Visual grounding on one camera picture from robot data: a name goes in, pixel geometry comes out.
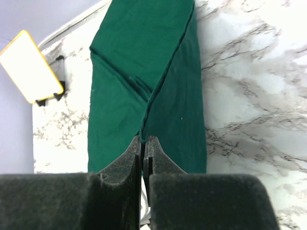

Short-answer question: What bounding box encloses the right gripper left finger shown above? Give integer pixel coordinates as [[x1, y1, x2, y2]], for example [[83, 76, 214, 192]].
[[0, 137, 142, 230]]

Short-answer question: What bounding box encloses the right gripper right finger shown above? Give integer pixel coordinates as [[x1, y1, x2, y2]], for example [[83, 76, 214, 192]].
[[144, 137, 279, 230]]

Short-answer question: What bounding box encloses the green surgical drape cloth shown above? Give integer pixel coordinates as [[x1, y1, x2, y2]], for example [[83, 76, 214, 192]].
[[88, 0, 207, 173]]

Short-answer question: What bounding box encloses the black whiteboard stand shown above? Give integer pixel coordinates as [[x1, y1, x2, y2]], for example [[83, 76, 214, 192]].
[[35, 55, 66, 107]]

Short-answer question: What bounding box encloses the small framed whiteboard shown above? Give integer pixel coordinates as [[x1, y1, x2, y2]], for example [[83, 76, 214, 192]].
[[0, 30, 63, 104]]

